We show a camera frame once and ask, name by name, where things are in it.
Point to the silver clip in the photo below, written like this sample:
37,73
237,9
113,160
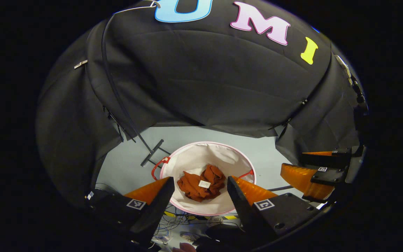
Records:
80,64

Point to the black clothes rack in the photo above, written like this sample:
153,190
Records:
117,94

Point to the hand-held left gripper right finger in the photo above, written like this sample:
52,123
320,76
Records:
243,213

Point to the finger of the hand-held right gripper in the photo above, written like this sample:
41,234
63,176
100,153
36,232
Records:
327,159
327,175

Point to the black stand pole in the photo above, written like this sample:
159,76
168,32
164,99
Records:
357,92

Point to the white pink-rimmed laundry hamper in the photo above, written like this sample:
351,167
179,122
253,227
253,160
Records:
201,155

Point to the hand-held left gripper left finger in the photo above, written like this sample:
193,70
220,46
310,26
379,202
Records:
152,213

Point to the black backdrop cloth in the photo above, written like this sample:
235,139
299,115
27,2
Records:
205,77

